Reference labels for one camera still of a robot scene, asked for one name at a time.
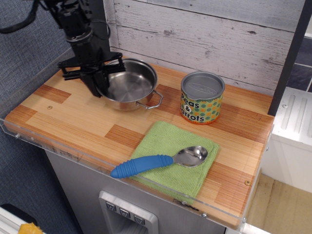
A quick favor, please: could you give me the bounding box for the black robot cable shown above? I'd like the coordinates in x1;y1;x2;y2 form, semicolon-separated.
0;0;39;34

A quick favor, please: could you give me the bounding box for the clear acrylic table guard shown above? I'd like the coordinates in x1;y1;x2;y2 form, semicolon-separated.
4;64;273;233

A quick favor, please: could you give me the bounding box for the silver dispenser button panel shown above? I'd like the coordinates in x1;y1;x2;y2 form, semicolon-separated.
98;191;159;234

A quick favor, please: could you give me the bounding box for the blue handled metal spoon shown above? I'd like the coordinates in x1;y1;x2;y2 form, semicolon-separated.
110;146;208;178

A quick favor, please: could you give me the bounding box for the dark grey right post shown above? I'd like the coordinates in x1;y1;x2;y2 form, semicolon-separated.
268;0;312;116

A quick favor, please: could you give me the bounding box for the silver steel pot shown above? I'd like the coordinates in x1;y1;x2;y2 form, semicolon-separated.
97;58;163;111

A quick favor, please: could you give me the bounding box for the dark grey post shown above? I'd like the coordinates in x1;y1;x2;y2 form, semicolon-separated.
268;0;312;116
88;0;110;59

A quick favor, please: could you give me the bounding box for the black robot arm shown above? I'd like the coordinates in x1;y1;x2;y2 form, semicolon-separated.
40;0;125;97

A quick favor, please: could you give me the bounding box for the green woven cloth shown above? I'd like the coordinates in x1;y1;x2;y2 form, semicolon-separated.
129;121;220;199

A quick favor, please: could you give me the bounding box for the yellow object at corner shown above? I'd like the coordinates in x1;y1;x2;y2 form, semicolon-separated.
18;223;43;234

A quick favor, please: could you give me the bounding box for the peas and carrots can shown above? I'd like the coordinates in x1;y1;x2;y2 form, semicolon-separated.
180;71;225;125

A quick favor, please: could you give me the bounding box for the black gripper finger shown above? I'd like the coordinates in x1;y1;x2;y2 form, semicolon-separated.
80;73;101;98
94;71;109;93

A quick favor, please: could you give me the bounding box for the white toy sink unit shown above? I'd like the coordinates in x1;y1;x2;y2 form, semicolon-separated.
261;87;312;192

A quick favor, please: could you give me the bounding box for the dark grey left post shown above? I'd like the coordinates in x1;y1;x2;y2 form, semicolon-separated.
88;0;110;59

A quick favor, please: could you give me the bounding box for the grey toy fridge cabinet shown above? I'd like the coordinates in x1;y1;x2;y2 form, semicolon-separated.
47;152;226;234

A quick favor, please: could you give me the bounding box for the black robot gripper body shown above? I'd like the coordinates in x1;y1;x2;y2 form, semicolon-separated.
58;29;125;80

